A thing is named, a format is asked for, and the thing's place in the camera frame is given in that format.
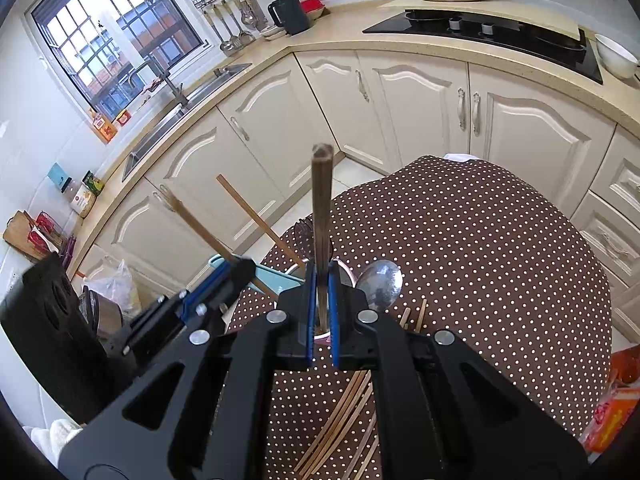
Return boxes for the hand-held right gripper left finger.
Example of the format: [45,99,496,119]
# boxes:
[57,260,318,480]

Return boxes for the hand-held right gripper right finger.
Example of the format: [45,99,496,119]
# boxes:
[327,259,591,480]

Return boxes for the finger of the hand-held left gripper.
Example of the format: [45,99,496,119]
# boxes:
[122,256,257,357]
[127,264,222,329]

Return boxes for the light blue knife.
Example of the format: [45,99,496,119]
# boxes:
[209,254,301,297]

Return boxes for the pink cup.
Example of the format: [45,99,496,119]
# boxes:
[287,257,361,345]

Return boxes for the metal spoon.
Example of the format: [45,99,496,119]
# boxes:
[356,259,404,311]

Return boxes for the dark brown chopstick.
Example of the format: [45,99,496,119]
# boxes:
[159,191,238,263]
[311,142,335,341]

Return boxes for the light wooden chopstick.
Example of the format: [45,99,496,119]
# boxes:
[216,174,307,268]

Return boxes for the bunch of wooden chopsticks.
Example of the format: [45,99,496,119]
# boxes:
[295,299,428,480]

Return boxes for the rice cooker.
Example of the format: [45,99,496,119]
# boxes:
[77,287,126,356]

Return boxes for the clear plastic bag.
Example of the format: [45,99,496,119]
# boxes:
[82,257,143,321]

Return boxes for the white towel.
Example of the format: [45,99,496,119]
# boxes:
[22,417,83,461]

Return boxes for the wooden cutting board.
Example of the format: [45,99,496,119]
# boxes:
[2,210,56,263]

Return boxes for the brown polka dot tablecloth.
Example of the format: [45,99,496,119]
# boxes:
[225,155,613,480]

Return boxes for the white label jar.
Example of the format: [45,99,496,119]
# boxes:
[69,184,98,219]

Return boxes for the green label jar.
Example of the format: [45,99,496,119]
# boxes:
[82,170,106,196]

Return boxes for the light blue plastic holder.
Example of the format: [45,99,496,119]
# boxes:
[47,162,71,193]

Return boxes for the stainless steel sink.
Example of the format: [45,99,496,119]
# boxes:
[121,62,252,182]

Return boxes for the orange bottle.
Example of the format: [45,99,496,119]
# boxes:
[91,112,120,144]

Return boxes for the metal faucet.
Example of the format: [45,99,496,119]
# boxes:
[127,57,190,113]

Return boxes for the cream lower cabinets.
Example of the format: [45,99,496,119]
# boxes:
[75,50,640,341]

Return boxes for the kitchen window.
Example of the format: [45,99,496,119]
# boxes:
[31,0,207,116]

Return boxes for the black electric kettle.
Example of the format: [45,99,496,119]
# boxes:
[267,0,312,37]

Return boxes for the orange packet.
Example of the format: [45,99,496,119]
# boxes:
[580,345,640,456]

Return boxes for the black glass cooktop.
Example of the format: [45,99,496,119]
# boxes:
[362,8,604,85]

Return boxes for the white bowl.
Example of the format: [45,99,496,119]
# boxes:
[594,33,640,80]

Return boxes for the purple handled tools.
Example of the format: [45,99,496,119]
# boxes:
[60,235,78,271]

